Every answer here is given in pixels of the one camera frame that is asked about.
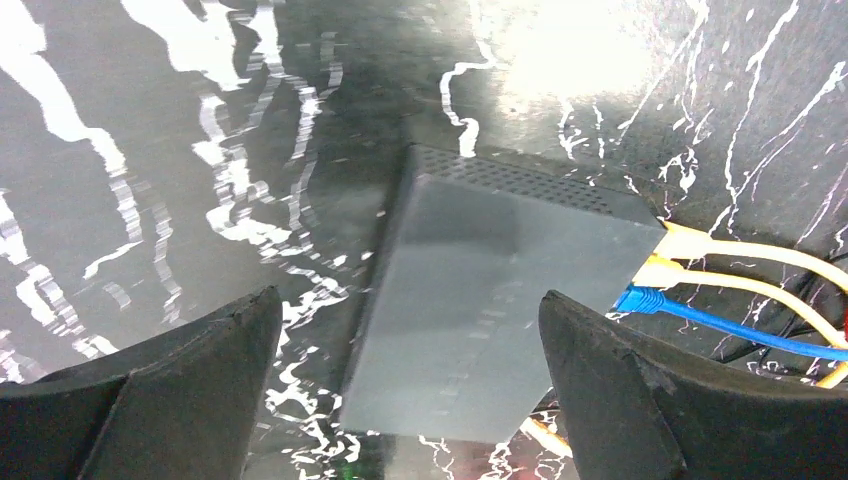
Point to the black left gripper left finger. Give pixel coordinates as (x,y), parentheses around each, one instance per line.
(180,405)

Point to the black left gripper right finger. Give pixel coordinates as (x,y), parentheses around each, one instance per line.
(635,407)

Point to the black network switch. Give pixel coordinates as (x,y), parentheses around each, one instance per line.
(449,344)

